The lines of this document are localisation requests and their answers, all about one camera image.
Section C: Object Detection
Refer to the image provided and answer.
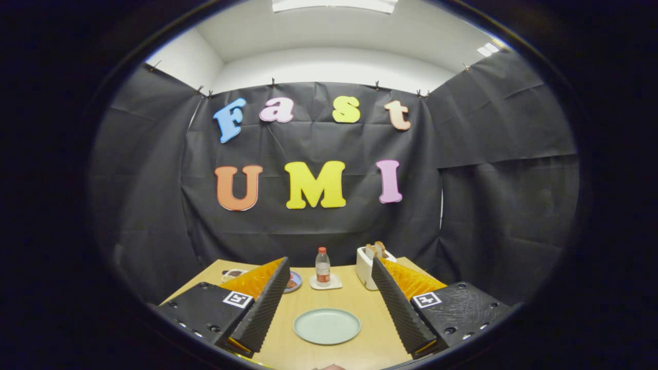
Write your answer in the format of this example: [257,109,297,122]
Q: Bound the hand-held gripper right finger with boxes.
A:
[371,256,512,360]

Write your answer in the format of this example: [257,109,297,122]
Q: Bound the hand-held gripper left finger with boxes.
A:
[154,256,291,359]

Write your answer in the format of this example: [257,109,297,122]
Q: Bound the white toaster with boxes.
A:
[356,247,397,291]

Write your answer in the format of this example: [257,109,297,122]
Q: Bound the light green plate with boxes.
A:
[293,308,362,346]

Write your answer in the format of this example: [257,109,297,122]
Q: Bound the white square coaster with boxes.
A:
[309,273,343,291]

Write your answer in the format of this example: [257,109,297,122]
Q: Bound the clear red capped water bottle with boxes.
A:
[315,247,331,287]

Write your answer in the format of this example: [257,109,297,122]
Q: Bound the black backdrop cloth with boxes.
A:
[87,49,581,306]

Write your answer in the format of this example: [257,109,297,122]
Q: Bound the long ceiling light panel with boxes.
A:
[271,0,399,14]

